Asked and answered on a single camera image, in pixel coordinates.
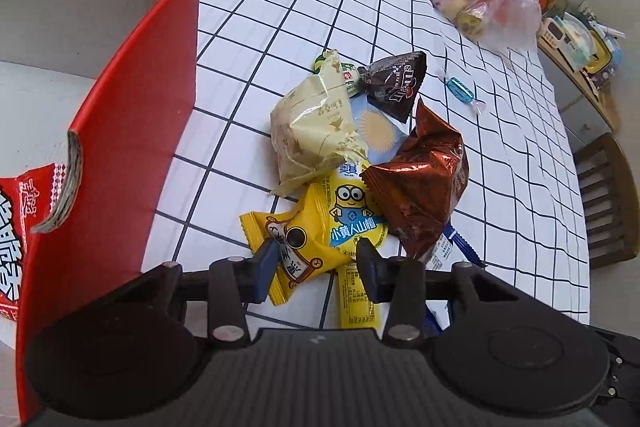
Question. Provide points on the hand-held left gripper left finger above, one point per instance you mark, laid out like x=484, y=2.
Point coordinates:
x=265, y=272

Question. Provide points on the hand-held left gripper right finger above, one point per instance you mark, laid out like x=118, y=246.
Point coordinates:
x=370, y=269

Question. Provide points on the small yellow snack packet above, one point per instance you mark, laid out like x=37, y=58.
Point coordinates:
x=305, y=242

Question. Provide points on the long yellow cartoon packet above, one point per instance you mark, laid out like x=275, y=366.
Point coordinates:
x=350, y=212

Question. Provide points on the blue white snack packet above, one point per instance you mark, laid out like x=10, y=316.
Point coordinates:
x=457, y=247

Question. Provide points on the copper foil snack packet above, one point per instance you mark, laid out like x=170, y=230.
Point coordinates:
x=420, y=177

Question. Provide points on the light blue snack packet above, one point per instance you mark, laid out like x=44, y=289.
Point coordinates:
x=380, y=132

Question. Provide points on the cream snack packet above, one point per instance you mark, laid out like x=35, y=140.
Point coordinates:
x=310, y=127

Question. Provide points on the dark brown chocolate packet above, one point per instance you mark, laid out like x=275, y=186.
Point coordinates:
x=395, y=82

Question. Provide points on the green white small packet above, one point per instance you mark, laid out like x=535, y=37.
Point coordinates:
x=352, y=79

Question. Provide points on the red cardboard box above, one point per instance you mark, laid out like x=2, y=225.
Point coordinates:
x=125, y=132

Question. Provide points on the blue candy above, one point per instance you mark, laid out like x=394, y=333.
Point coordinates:
x=460, y=91

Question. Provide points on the slatted wooden chair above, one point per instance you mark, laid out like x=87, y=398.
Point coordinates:
x=607, y=207

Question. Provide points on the wooden side cabinet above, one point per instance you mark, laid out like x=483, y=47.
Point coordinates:
x=580, y=92

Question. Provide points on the white small device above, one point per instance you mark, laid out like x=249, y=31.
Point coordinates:
x=552, y=32

